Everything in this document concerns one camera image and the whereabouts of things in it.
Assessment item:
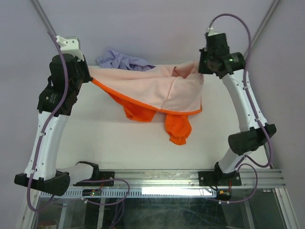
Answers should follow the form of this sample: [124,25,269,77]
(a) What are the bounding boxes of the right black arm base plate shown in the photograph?
[198,171,242,187]

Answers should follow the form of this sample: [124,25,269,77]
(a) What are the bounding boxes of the right aluminium frame post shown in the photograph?
[251,0,281,48]

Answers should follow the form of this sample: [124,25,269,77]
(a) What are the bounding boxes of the purple cable under rail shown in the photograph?
[76,178,131,229]

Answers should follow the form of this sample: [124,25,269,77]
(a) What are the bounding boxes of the left aluminium frame post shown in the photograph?
[30,0,57,37]

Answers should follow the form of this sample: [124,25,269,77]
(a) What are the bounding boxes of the crumpled lavender garment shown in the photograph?
[96,49,156,72]

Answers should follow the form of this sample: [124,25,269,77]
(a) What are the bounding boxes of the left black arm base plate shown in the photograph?
[73,171,115,187]

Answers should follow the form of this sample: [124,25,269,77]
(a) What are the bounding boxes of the small electronics board with leds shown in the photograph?
[82,189,102,197]

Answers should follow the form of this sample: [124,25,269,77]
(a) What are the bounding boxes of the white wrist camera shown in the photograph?
[56,35,84,61]
[205,27,220,37]

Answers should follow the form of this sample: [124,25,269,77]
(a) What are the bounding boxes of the black connector with yellow plug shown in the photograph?
[215,190,232,201]

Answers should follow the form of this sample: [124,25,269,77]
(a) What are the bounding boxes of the orange jacket with pink lining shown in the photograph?
[89,62,204,146]

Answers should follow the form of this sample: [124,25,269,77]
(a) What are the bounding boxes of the white slotted cable duct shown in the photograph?
[39,188,217,198]

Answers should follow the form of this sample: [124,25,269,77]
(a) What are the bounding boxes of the aluminium frame post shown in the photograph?
[251,0,281,48]
[30,0,57,37]

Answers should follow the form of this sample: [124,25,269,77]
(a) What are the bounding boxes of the aluminium mounting rail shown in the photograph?
[74,169,285,188]

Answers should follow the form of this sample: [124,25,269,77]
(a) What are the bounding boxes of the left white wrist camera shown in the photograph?
[56,35,84,61]

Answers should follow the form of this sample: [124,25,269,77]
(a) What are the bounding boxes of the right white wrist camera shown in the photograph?
[205,27,220,37]

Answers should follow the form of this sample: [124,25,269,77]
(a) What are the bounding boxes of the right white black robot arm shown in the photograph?
[198,32,276,185]

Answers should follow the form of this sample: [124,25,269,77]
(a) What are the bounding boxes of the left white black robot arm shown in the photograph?
[14,54,100,196]

